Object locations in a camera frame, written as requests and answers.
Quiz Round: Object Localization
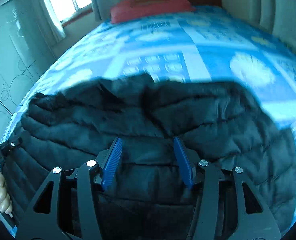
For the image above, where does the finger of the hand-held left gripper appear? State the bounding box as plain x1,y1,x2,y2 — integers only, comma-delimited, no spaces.
0,135,23,157

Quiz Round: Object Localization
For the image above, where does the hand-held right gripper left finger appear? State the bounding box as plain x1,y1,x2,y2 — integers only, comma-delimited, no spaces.
15,137,123,240

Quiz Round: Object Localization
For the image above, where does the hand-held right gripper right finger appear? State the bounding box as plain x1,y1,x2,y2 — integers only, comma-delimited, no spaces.
173,137,282,240

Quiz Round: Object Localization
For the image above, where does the black puffer jacket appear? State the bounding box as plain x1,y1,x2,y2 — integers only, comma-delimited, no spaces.
7,74,296,240

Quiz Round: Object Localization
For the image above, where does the person's left hand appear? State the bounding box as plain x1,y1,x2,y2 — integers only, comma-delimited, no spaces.
0,171,13,214

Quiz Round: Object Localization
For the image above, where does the glass door wardrobe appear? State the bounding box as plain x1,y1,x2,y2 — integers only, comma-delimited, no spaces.
0,0,58,150

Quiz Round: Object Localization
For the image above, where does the blue patterned bedsheet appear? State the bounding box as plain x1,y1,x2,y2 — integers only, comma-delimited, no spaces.
3,5,296,238

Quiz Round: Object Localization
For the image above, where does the grey curtain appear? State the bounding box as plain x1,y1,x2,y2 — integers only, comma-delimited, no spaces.
29,0,66,43
259,0,280,34
89,0,128,22

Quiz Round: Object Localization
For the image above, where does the red pillow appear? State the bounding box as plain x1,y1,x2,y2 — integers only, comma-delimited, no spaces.
110,0,196,24

